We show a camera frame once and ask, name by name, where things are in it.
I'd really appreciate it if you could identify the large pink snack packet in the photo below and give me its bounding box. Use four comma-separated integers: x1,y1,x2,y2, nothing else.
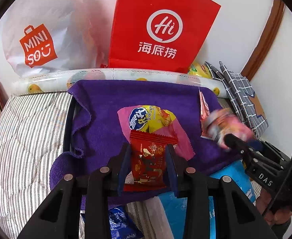
117,107,195,161

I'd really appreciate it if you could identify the brown wooden door frame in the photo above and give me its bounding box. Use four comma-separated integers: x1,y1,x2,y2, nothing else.
240,0,286,81

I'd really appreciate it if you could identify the yellow snack packet blue logo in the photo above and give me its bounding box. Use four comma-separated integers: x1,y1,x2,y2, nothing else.
128,105,177,137

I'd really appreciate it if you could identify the lemon printed paper roll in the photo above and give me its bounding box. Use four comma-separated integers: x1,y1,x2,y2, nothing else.
12,68,227,99

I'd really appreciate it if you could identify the white plastic shopping bag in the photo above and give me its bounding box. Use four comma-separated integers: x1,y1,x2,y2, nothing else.
1,0,112,78

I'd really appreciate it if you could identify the dark blue snack packet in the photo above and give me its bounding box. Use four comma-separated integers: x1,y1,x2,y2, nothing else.
108,205,143,239

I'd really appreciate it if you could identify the blue tissue box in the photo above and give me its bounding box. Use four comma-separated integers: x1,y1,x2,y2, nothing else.
158,159,257,239

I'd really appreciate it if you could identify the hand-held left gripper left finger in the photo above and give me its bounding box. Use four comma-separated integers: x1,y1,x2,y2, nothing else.
17,143,133,239

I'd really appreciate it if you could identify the yellow chip bag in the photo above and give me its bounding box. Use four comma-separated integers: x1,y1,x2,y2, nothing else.
188,61,217,80

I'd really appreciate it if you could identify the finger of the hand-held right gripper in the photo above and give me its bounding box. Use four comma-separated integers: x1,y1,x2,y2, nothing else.
249,139,292,162
222,134,284,171

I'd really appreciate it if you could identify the red paper bag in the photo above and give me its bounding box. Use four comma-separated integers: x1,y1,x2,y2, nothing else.
108,0,221,74

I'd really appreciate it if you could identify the person's right hand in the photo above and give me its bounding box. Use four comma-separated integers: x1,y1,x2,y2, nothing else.
257,192,292,227

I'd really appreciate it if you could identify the folded plaid cloth with star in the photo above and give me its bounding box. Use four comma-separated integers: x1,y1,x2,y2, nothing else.
204,61,269,138

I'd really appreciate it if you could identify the purple towel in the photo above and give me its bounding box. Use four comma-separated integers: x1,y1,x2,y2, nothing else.
49,80,243,203

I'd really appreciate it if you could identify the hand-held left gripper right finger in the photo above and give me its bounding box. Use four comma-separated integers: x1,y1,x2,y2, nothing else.
166,143,278,239

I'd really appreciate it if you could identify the red snack packet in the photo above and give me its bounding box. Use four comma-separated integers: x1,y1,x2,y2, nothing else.
123,131,179,192

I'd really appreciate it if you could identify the red white candy packet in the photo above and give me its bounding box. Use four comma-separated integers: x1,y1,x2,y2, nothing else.
198,88,223,140
207,108,256,151

